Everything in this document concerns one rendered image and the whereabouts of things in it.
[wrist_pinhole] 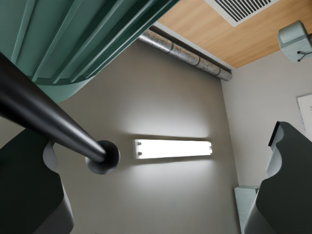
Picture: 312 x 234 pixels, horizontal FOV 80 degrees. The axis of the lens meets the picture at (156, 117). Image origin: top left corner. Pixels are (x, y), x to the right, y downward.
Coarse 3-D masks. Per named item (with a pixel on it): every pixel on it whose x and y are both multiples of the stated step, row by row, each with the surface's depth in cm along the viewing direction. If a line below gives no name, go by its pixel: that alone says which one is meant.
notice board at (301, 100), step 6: (300, 96) 247; (306, 96) 243; (300, 102) 247; (306, 102) 242; (300, 108) 246; (306, 108) 241; (300, 114) 245; (306, 114) 241; (306, 120) 240; (306, 126) 239; (306, 132) 239
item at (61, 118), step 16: (0, 64) 4; (0, 80) 4; (16, 80) 5; (0, 96) 5; (16, 96) 5; (32, 96) 6; (0, 112) 5; (16, 112) 5; (32, 112) 6; (48, 112) 7; (64, 112) 8; (32, 128) 7; (48, 128) 7; (64, 128) 8; (80, 128) 10; (64, 144) 10; (80, 144) 11; (96, 144) 14; (112, 144) 19; (96, 160) 16; (112, 160) 18
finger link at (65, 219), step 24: (24, 144) 8; (48, 144) 9; (0, 168) 7; (24, 168) 7; (48, 168) 7; (0, 192) 6; (24, 192) 6; (48, 192) 6; (0, 216) 6; (24, 216) 6; (48, 216) 6; (72, 216) 7
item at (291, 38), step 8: (296, 24) 168; (280, 32) 176; (288, 32) 172; (296, 32) 169; (304, 32) 168; (280, 40) 188; (288, 40) 177; (296, 40) 178; (304, 40) 175; (280, 48) 187; (288, 48) 186; (296, 48) 187; (304, 48) 188; (288, 56) 201; (296, 56) 202; (304, 56) 200
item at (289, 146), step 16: (288, 128) 10; (272, 144) 10; (288, 144) 8; (304, 144) 8; (272, 160) 9; (288, 160) 8; (304, 160) 8; (272, 176) 7; (288, 176) 7; (304, 176) 7; (272, 192) 6; (288, 192) 6; (304, 192) 6; (256, 208) 6; (272, 208) 6; (288, 208) 6; (304, 208) 6; (256, 224) 6; (272, 224) 5; (288, 224) 5; (304, 224) 5
